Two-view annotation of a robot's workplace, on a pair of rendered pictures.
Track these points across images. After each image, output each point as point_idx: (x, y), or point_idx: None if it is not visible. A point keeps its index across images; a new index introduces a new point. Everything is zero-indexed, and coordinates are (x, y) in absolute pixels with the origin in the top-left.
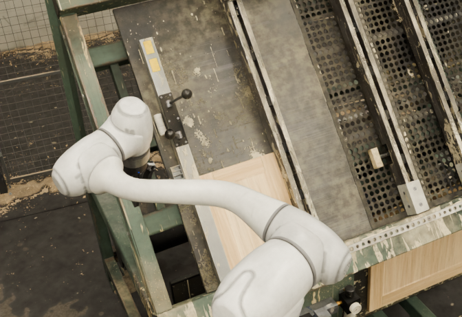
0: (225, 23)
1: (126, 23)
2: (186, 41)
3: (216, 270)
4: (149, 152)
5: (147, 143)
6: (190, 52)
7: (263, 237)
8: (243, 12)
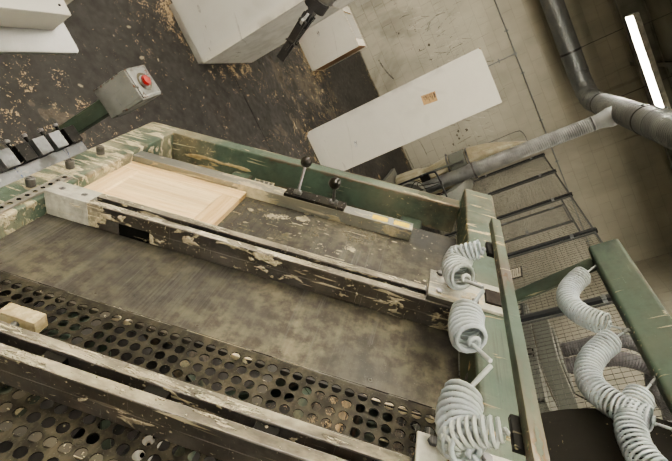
0: None
1: (435, 238)
2: (391, 260)
3: (159, 155)
4: None
5: None
6: (376, 255)
7: None
8: (403, 290)
